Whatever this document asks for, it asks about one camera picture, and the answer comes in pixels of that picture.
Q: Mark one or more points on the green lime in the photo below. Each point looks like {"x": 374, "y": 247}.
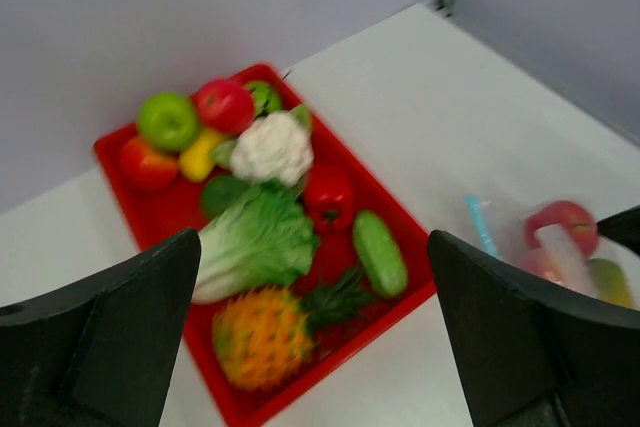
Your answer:
{"x": 220, "y": 193}

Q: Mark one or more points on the white cauliflower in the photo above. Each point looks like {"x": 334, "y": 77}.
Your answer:
{"x": 275, "y": 147}

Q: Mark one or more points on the dark green round vegetable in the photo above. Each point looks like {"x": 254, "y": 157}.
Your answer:
{"x": 265, "y": 97}

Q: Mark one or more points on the clear zip top bag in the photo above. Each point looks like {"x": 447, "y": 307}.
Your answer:
{"x": 499, "y": 231}

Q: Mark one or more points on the pink peach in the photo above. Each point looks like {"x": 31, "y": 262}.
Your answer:
{"x": 538, "y": 262}

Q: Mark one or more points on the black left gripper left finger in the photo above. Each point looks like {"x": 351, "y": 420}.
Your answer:
{"x": 100, "y": 351}

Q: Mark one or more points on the yellow orange mango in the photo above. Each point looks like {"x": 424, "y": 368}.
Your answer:
{"x": 610, "y": 283}

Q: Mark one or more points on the red tomato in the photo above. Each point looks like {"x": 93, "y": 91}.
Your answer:
{"x": 576, "y": 220}

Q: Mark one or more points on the red plastic tray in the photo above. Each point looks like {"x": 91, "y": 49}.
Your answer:
{"x": 154, "y": 217}

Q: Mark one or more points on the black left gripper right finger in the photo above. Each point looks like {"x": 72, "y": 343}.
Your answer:
{"x": 530, "y": 352}

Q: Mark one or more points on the green cucumber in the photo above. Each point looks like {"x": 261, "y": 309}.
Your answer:
{"x": 379, "y": 254}

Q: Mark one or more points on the small pineapple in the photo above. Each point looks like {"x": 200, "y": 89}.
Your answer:
{"x": 263, "y": 337}

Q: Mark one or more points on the yellow lemon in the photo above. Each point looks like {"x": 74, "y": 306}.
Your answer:
{"x": 197, "y": 161}

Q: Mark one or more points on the green lettuce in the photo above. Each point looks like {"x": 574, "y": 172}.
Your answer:
{"x": 264, "y": 237}

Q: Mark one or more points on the red bell pepper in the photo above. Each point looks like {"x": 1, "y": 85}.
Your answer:
{"x": 329, "y": 198}

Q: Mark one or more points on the green apple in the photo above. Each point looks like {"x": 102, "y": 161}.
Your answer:
{"x": 168, "y": 121}

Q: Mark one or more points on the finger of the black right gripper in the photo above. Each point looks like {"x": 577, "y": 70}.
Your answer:
{"x": 623, "y": 229}

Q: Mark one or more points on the red apple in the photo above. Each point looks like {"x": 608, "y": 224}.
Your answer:
{"x": 225, "y": 105}

